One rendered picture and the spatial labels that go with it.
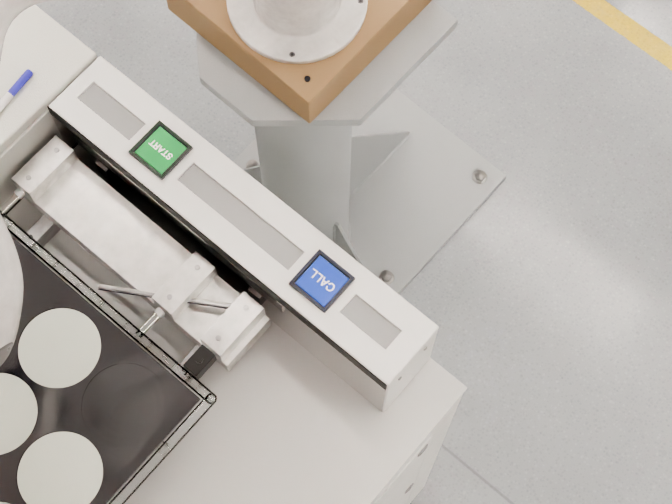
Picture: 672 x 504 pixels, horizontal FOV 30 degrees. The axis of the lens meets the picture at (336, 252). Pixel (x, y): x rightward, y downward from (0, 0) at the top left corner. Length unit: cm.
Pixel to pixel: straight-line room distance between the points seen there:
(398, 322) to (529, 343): 104
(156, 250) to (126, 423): 23
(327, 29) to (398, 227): 90
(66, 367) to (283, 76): 47
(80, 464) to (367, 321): 38
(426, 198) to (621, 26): 59
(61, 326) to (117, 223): 15
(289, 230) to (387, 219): 103
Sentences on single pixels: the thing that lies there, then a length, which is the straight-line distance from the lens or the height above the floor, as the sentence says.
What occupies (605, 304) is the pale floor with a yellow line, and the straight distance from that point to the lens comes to 254.
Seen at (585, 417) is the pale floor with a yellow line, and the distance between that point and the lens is 247.
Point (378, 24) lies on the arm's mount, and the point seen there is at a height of 89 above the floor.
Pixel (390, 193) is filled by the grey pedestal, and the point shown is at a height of 1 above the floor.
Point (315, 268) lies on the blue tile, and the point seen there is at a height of 96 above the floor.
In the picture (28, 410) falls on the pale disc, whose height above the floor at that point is 90.
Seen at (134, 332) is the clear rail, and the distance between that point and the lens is 154.
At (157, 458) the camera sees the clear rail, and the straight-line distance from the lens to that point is 150.
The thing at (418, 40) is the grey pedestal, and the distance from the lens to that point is 178.
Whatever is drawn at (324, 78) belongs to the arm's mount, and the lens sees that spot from 167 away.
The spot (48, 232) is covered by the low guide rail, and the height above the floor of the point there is 84.
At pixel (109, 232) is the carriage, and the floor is 88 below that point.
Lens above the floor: 236
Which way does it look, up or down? 70 degrees down
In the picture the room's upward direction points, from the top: 1 degrees clockwise
